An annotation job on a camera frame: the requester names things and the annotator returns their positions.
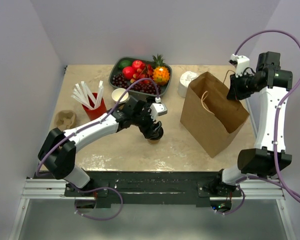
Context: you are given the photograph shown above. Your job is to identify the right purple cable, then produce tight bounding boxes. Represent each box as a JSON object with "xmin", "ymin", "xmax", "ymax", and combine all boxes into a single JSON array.
[{"xmin": 214, "ymin": 29, "xmax": 300, "ymax": 216}]

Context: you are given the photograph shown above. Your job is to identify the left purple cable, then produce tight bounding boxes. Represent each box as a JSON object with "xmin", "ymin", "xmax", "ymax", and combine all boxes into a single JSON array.
[{"xmin": 34, "ymin": 78, "xmax": 162, "ymax": 221}]

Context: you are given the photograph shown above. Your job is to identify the purple cable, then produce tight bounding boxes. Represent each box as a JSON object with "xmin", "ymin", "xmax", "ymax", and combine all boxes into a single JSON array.
[
  {"xmin": 34, "ymin": 78, "xmax": 162, "ymax": 221},
  {"xmin": 214, "ymin": 29, "xmax": 300, "ymax": 216}
]

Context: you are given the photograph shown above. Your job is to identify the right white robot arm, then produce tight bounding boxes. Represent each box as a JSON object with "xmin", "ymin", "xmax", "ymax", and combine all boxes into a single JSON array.
[{"xmin": 212, "ymin": 51, "xmax": 293, "ymax": 197}]

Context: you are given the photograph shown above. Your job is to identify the brown paper coffee cup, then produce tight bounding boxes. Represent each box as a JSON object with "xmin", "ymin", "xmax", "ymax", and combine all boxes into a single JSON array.
[{"xmin": 147, "ymin": 138, "xmax": 161, "ymax": 145}]

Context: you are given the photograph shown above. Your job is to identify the red plastic cup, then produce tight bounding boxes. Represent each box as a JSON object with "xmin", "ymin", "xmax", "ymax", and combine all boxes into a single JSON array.
[{"xmin": 82, "ymin": 98, "xmax": 107, "ymax": 121}]

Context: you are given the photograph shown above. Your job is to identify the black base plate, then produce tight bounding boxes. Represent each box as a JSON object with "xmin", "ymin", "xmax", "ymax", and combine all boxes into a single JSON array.
[{"xmin": 64, "ymin": 171, "xmax": 242, "ymax": 208}]

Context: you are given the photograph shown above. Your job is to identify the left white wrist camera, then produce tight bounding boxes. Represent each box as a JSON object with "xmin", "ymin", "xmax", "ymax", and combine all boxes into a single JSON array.
[{"xmin": 150, "ymin": 96, "xmax": 168, "ymax": 121}]

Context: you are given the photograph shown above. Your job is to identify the brown paper bag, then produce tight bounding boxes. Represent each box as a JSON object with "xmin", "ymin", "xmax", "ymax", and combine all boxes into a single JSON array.
[{"xmin": 180, "ymin": 72, "xmax": 249, "ymax": 158}]

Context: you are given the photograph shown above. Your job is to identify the aluminium rail frame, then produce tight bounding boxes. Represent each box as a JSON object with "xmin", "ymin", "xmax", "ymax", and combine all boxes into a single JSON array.
[{"xmin": 8, "ymin": 66, "xmax": 297, "ymax": 240}]

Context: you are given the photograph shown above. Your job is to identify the orange spiky fruit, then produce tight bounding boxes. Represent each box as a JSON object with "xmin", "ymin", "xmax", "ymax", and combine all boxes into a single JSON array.
[{"xmin": 152, "ymin": 66, "xmax": 170, "ymax": 86}]

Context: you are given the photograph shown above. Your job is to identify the red apple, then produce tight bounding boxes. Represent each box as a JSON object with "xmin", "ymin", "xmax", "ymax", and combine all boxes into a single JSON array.
[
  {"xmin": 131, "ymin": 59, "xmax": 145, "ymax": 71},
  {"xmin": 122, "ymin": 66, "xmax": 136, "ymax": 80}
]

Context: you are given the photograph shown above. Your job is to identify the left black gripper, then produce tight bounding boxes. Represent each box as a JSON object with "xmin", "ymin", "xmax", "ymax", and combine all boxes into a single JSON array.
[{"xmin": 132, "ymin": 105, "xmax": 162, "ymax": 139}]

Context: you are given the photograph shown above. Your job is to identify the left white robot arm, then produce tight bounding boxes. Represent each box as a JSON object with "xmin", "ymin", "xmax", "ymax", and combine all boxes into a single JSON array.
[{"xmin": 38, "ymin": 97, "xmax": 168, "ymax": 196}]

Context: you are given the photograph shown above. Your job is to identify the green lime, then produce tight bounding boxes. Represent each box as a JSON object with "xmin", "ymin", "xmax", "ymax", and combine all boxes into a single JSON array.
[{"xmin": 118, "ymin": 59, "xmax": 132, "ymax": 70}]

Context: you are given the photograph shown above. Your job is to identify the brown paper cups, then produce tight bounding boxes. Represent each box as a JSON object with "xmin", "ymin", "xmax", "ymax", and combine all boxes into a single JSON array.
[{"xmin": 111, "ymin": 88, "xmax": 130, "ymax": 105}]

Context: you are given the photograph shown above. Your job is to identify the dark grape bunch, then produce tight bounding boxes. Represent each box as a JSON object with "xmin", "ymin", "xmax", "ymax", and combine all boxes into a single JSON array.
[{"xmin": 110, "ymin": 73, "xmax": 157, "ymax": 95}]

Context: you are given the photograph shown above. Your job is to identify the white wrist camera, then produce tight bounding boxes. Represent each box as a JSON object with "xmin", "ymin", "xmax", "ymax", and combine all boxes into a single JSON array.
[
  {"xmin": 229, "ymin": 54, "xmax": 250, "ymax": 78},
  {"xmin": 150, "ymin": 96, "xmax": 168, "ymax": 121}
]

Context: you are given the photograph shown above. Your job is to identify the white napkin wrapped cup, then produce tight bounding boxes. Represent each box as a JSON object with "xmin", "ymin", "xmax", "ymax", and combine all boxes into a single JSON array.
[{"xmin": 177, "ymin": 71, "xmax": 199, "ymax": 98}]

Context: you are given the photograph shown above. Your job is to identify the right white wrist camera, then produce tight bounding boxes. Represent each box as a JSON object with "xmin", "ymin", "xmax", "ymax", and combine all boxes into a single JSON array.
[{"xmin": 229, "ymin": 54, "xmax": 250, "ymax": 78}]

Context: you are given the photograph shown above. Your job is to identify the dark green fruit tray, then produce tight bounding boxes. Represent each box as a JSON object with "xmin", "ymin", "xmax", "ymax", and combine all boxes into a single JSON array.
[{"xmin": 108, "ymin": 57, "xmax": 172, "ymax": 99}]

